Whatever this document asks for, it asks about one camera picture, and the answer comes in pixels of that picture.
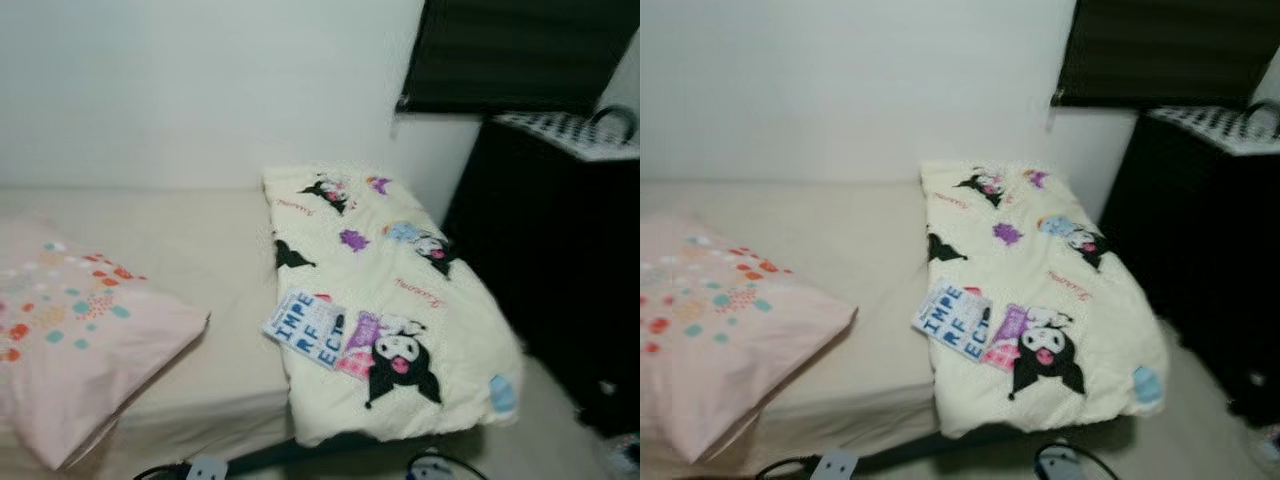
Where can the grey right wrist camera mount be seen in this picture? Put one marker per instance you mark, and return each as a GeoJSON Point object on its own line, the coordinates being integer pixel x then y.
{"type": "Point", "coordinates": [430, 470]}
{"type": "Point", "coordinates": [1062, 465]}

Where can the black dresser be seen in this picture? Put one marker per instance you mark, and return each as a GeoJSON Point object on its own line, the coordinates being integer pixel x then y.
{"type": "Point", "coordinates": [1200, 250]}
{"type": "Point", "coordinates": [540, 260]}

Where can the dark window blind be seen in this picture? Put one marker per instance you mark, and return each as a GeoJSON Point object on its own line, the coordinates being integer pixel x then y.
{"type": "Point", "coordinates": [500, 50]}
{"type": "Point", "coordinates": [1160, 50]}

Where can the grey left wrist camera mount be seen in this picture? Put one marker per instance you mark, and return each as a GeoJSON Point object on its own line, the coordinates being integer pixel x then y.
{"type": "Point", "coordinates": [207, 469]}
{"type": "Point", "coordinates": [835, 465]}

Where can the checkerboard calibration sheet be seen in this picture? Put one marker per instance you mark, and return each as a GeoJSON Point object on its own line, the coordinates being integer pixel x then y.
{"type": "Point", "coordinates": [1220, 130]}
{"type": "Point", "coordinates": [570, 135]}

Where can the white book blue letters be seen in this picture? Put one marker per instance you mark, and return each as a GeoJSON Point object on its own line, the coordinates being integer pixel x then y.
{"type": "Point", "coordinates": [305, 330]}
{"type": "Point", "coordinates": [950, 320]}

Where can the cream cartoon print comforter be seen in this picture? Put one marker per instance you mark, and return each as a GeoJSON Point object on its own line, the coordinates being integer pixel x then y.
{"type": "Point", "coordinates": [1080, 300]}
{"type": "Point", "coordinates": [430, 310]}

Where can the black curved band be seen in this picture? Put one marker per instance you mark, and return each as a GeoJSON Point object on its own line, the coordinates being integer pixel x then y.
{"type": "Point", "coordinates": [1262, 104]}
{"type": "Point", "coordinates": [612, 107]}

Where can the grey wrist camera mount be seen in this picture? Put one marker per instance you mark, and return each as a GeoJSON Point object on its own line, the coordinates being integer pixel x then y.
{"type": "Point", "coordinates": [1062, 465]}
{"type": "Point", "coordinates": [835, 465]}
{"type": "Point", "coordinates": [430, 470]}
{"type": "Point", "coordinates": [207, 469]}

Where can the pink floral pillow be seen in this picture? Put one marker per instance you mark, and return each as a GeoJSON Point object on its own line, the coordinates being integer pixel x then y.
{"type": "Point", "coordinates": [730, 340]}
{"type": "Point", "coordinates": [80, 340]}

